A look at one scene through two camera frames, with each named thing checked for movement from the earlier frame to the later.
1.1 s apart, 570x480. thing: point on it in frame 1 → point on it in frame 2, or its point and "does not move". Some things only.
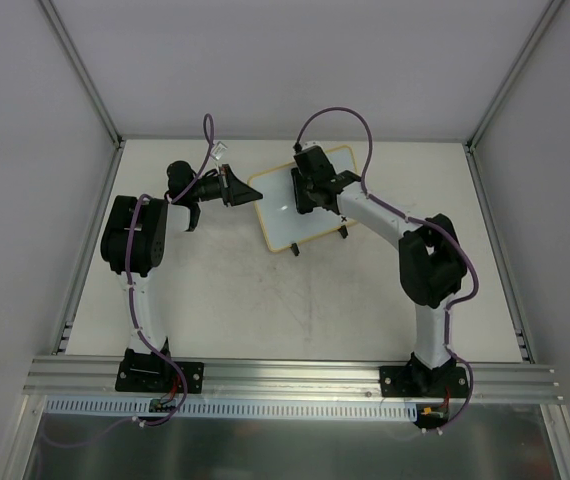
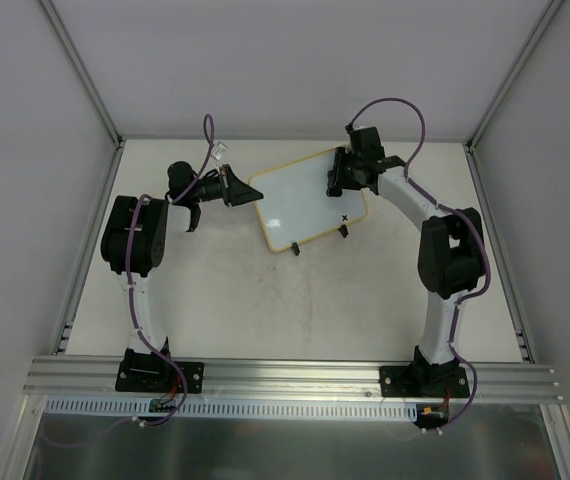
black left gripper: (226, 185) does not move
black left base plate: (155, 373) does not move
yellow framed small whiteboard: (274, 201) does not move
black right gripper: (296, 191) → (340, 170)
